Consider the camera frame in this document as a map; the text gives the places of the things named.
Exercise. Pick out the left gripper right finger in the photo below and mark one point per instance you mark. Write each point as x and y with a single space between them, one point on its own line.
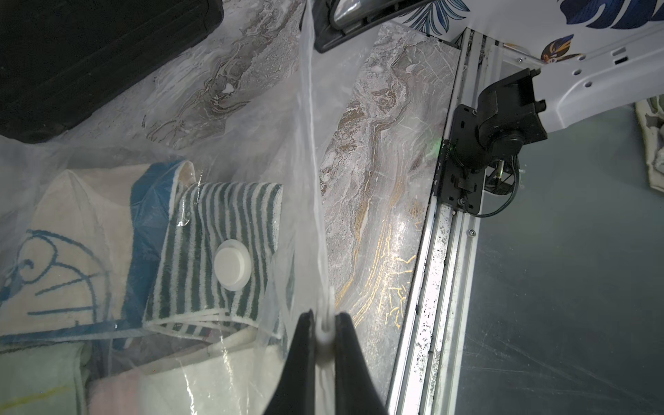
355 393

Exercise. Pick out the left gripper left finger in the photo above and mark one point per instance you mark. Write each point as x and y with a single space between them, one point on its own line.
295 392

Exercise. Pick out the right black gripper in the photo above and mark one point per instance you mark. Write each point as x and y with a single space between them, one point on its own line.
335 22

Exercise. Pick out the black white striped towel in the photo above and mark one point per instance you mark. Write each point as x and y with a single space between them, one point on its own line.
187 300

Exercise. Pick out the clear plastic vacuum bag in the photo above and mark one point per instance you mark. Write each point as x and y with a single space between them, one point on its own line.
351 135

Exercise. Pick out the cream striped towel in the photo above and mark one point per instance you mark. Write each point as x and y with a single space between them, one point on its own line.
45 380

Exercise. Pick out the blue white patterned towel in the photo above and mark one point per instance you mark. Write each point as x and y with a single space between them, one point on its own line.
87 263

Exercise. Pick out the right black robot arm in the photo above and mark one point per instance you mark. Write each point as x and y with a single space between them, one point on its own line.
594 56

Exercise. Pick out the white round bag valve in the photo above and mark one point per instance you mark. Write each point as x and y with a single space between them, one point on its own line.
232 265

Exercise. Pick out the black plastic tool case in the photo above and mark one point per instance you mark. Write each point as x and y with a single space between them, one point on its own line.
63 60

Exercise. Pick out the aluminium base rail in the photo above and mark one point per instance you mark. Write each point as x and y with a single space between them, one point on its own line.
429 359

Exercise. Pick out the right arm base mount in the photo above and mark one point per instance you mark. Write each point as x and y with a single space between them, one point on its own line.
468 170

